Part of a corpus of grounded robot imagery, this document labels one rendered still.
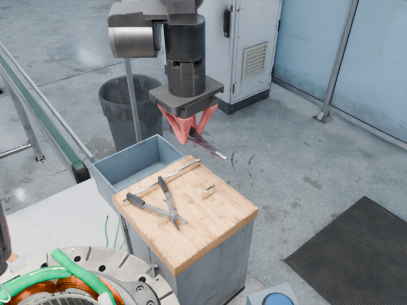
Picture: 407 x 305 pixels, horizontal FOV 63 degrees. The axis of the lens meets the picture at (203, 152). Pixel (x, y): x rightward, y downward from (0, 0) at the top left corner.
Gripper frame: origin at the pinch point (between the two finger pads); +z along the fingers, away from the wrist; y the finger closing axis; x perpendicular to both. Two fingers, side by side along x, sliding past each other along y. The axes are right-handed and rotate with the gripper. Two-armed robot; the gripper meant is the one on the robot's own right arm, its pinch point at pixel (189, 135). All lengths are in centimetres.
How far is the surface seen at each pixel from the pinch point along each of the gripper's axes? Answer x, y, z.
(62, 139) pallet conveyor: -75, 3, 43
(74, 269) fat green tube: 9.1, 25.4, 2.7
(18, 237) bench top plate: -37, 30, 40
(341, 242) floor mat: 4, -97, 118
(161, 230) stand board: 5.1, 10.6, 11.9
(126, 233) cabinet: -6.2, 12.5, 22.8
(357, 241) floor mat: 9, -104, 118
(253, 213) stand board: 12.5, -4.2, 12.4
